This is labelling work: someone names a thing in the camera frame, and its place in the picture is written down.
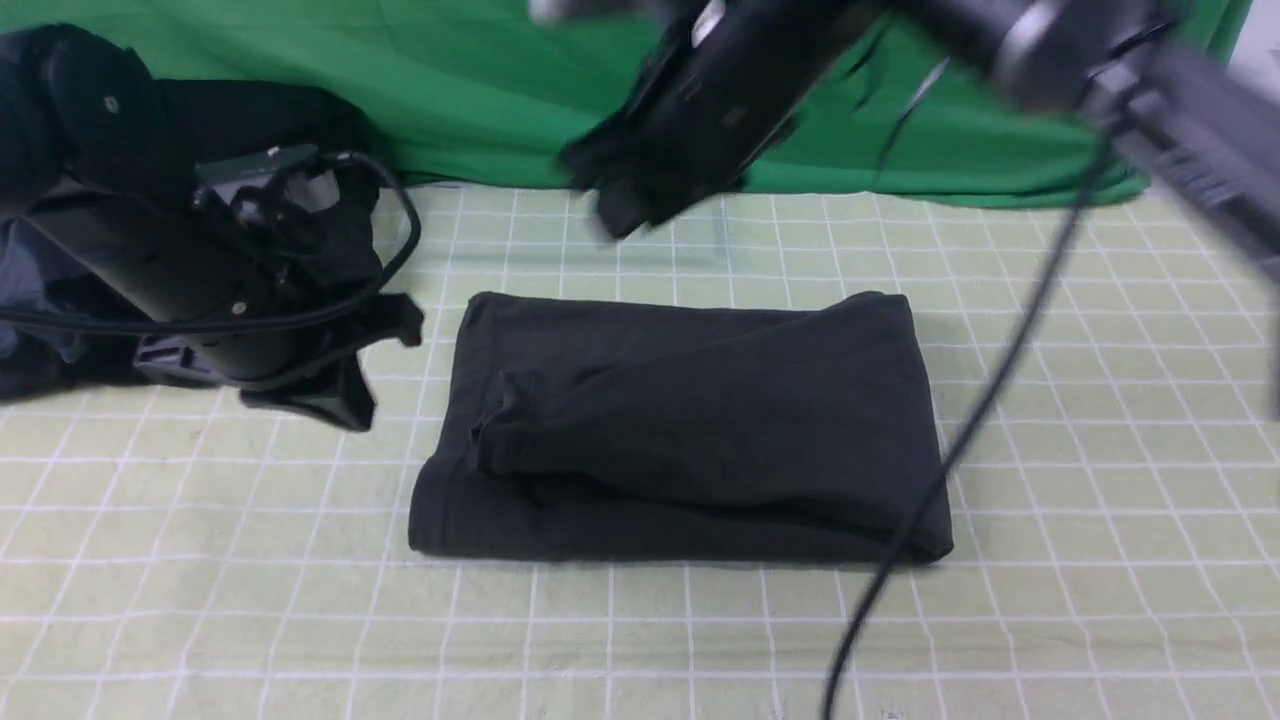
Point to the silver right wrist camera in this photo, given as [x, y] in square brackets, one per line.
[697, 18]

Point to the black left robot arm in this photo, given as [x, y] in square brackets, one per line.
[243, 229]

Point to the green backdrop cloth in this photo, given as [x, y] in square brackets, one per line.
[472, 91]

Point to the pile of dark clothes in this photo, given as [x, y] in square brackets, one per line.
[222, 119]

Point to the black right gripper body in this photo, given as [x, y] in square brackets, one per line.
[699, 116]

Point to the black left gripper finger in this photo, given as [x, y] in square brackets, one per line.
[336, 395]

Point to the gray long-sleeve top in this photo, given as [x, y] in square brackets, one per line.
[595, 431]

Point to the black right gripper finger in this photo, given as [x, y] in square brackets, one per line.
[623, 207]

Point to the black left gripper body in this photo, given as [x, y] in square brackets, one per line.
[312, 368]

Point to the light green grid tablecloth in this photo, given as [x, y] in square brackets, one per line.
[170, 555]

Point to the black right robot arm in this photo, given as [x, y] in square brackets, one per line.
[1163, 106]

